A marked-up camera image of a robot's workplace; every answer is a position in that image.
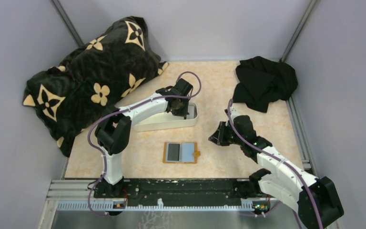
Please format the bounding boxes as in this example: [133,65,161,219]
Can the white oblong plastic tray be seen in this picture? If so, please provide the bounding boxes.
[133,102,198,132]

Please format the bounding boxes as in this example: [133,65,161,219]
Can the mustard leather card holder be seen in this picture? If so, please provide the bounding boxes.
[163,142,201,164]

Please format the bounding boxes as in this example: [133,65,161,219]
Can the grey credit card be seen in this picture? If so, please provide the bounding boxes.
[166,143,180,162]

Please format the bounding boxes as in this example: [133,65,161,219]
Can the stack of white cards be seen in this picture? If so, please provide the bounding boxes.
[186,105,196,120]

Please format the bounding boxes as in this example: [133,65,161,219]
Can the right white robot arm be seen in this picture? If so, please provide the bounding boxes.
[208,115,345,229]

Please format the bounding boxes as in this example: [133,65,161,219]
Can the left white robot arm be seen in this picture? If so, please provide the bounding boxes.
[94,79,193,186]

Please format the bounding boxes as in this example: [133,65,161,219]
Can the crumpled black cloth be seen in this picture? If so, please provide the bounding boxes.
[233,56,298,113]

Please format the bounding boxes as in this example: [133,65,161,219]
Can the black floral patterned pillow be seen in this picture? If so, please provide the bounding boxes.
[23,16,168,157]

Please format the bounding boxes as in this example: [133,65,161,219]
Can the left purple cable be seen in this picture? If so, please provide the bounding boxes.
[86,71,203,218]

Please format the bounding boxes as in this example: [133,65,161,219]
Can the purple cable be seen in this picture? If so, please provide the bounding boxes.
[86,71,203,218]
[226,98,325,229]

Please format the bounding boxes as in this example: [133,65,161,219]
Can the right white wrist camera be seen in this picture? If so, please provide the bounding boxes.
[227,107,240,117]

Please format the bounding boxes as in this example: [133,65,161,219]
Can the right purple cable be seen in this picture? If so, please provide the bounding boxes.
[226,98,325,229]

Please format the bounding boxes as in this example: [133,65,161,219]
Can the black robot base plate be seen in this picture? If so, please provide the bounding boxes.
[93,178,273,207]

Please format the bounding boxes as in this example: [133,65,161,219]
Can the aluminium frame rail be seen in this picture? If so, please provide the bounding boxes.
[45,179,285,212]

